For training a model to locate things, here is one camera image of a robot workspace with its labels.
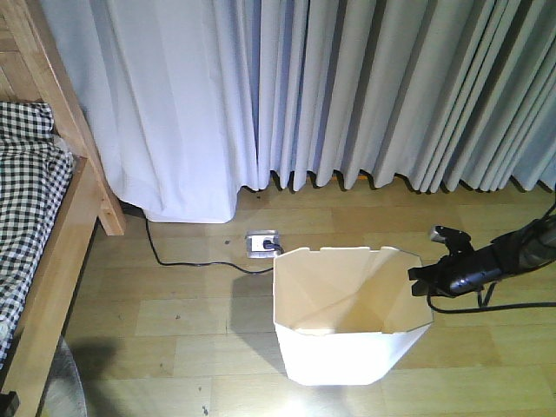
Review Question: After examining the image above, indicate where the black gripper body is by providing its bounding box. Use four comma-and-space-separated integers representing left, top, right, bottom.
407, 247, 504, 298

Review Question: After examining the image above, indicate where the white trash bin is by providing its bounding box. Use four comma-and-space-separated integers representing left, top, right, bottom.
273, 247, 433, 386

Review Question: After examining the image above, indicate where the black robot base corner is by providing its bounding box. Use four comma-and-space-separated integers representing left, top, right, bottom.
0, 391, 20, 417

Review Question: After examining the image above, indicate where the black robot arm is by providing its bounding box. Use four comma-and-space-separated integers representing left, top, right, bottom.
408, 215, 555, 298

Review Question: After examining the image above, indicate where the silver floor outlet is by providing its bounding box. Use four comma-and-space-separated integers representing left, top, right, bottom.
245, 229, 282, 259

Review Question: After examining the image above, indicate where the light grey curtain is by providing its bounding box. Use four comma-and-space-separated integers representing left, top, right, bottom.
42, 1, 555, 223

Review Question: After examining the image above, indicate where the grey round rug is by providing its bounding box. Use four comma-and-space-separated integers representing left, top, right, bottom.
39, 337, 88, 417

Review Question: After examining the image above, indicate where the black white checkered duvet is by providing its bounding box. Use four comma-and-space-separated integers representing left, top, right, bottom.
1, 101, 75, 363

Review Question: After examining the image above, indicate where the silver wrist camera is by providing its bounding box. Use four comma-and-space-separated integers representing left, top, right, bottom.
429, 225, 473, 255

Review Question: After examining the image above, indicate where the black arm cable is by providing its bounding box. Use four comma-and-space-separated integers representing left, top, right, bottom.
425, 277, 556, 314

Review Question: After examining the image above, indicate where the black power cord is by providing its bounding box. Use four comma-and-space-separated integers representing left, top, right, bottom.
142, 216, 283, 275

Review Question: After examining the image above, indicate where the wooden bed frame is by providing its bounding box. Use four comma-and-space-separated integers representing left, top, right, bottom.
1, 1, 125, 416

